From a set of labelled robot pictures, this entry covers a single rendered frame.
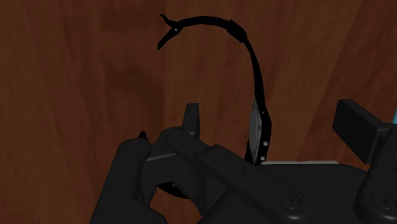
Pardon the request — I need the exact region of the black wristwatch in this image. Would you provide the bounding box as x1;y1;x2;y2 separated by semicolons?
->
137;13;273;200

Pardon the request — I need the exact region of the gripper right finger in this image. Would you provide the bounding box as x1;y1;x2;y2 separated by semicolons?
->
331;99;397;224

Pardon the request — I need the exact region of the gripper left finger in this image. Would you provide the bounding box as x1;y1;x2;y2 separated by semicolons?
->
89;102;312;224

